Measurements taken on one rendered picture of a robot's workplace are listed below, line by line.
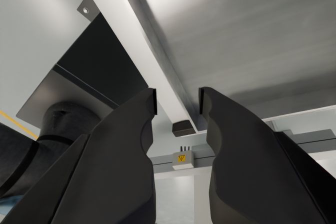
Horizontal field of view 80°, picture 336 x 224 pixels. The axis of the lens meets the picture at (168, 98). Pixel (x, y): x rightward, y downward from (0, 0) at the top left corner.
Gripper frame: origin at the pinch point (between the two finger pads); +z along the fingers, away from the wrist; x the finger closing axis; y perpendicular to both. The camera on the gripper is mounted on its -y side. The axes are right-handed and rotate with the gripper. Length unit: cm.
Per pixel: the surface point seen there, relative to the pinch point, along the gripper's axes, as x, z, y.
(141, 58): -4.7, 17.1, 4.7
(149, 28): -3.0, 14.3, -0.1
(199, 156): 14, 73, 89
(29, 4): -81, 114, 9
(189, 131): 2.4, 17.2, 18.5
